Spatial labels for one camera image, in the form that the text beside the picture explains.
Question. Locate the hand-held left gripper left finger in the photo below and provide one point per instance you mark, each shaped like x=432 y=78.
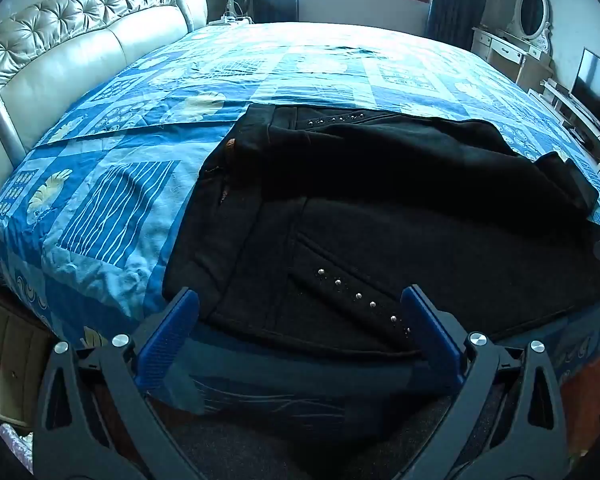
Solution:
x=167 y=340

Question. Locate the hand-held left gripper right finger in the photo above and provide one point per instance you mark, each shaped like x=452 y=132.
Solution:
x=430 y=330

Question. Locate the black studded pants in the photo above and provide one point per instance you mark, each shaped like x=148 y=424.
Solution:
x=380 y=210

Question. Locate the white television stand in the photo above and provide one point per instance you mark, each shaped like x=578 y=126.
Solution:
x=575 y=110

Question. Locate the beige bedside cabinet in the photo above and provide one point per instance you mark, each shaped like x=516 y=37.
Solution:
x=10 y=350

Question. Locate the black flat television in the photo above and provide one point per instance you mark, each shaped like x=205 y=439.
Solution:
x=597 y=82

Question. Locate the blue patterned bed sheet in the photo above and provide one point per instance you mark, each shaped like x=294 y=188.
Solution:
x=130 y=170

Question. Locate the white dressing table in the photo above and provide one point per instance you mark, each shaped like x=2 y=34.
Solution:
x=505 y=50

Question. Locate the white oval vanity mirror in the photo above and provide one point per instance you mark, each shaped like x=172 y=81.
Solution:
x=531 y=10

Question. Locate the beige tufted leather headboard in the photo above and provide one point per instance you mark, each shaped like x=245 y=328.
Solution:
x=55 y=60

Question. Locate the small white fan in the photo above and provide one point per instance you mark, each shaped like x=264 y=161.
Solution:
x=240 y=0

